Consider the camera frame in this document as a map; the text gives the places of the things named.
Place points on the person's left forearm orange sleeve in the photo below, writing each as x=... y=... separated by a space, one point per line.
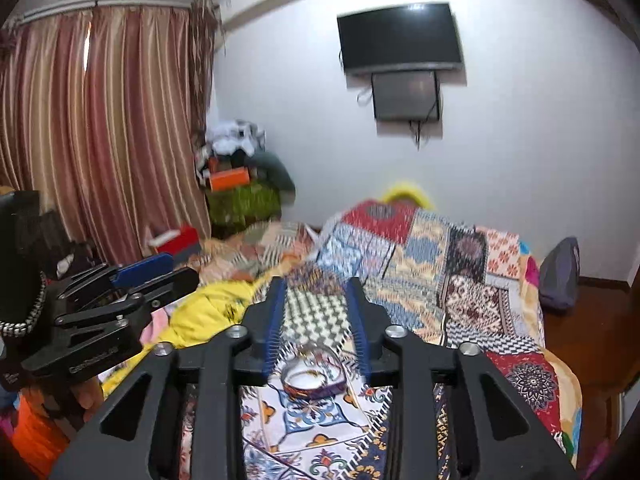
x=37 y=430

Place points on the yellow blanket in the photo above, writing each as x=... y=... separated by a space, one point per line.
x=215 y=305

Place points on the red white box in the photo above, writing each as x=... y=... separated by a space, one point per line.
x=177 y=242

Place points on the grey backpack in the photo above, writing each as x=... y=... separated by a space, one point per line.
x=560 y=275

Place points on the person's left hand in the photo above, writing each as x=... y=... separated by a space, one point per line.
x=87 y=396

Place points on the striped brown curtain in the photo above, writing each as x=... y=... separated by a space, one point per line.
x=100 y=125

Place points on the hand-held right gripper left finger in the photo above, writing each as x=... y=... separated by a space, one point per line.
x=275 y=330

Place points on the pile of grey white clothes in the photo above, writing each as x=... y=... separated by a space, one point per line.
x=235 y=137

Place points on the orange box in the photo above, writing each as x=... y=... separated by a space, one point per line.
x=229 y=179

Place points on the small black wall monitor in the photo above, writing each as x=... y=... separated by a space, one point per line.
x=406 y=96

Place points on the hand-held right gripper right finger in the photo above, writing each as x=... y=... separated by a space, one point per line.
x=357 y=330

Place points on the yellow round object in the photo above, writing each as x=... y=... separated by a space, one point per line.
x=407 y=192

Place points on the purple heart-shaped tin box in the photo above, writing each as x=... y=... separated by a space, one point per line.
x=312 y=385

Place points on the wall-mounted black television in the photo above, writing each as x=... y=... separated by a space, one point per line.
x=400 y=37

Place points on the pink cloth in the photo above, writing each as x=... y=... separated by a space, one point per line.
x=159 y=322

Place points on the striped orange blanket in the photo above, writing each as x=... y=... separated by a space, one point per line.
x=250 y=252

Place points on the colourful patchwork blanket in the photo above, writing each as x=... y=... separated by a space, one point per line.
x=450 y=280

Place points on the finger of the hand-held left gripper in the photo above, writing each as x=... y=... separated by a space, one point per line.
x=165 y=285
x=142 y=265

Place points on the dark green jacket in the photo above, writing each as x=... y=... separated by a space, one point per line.
x=275 y=170

